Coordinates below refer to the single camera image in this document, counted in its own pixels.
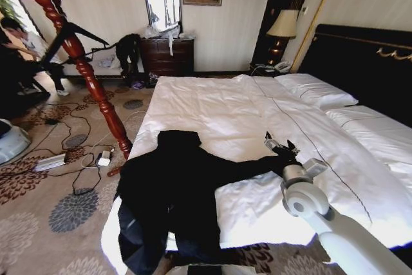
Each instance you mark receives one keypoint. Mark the grey round machine base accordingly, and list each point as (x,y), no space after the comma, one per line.
(13,143)

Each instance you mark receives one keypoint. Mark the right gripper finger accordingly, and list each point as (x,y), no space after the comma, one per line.
(272,144)
(293,148)

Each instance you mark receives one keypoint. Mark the green plant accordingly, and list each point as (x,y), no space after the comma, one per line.
(6,7)

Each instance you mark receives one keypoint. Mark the white power adapter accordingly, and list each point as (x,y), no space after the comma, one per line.
(104,159)

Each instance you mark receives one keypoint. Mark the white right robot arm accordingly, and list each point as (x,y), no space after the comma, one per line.
(341,233)

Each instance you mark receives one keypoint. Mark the dark wooden dresser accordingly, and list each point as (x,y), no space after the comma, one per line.
(167,56)

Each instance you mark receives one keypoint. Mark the black jacket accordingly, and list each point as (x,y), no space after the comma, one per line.
(180,185)

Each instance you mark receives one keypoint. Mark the white power strip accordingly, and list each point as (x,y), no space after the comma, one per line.
(50,162)

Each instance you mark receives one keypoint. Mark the white telephone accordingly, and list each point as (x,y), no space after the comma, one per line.
(283,66)

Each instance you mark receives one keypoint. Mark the clear plastic bags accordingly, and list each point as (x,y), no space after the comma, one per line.
(154,32)

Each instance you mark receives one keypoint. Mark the red wooden coat rack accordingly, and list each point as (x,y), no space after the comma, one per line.
(78,59)

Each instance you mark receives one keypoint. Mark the wall switch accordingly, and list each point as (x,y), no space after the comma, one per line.
(305,9)

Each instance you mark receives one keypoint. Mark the table lamp cream shade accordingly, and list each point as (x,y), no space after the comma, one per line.
(283,24)

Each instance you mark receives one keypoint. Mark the white duvet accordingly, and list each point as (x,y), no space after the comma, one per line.
(225,110)

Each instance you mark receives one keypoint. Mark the white pillow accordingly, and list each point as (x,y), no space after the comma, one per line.
(317,89)
(380,133)

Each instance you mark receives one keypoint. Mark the dark nightstand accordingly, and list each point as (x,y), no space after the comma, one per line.
(260,70)

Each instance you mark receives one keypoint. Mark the black clothes hanger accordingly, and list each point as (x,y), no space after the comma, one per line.
(69,30)

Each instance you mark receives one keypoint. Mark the black bag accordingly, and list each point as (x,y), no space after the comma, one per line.
(127,49)

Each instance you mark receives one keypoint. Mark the person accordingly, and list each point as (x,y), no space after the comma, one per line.
(11,59)

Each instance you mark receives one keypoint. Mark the dark bed headboard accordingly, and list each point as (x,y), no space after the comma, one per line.
(363,62)

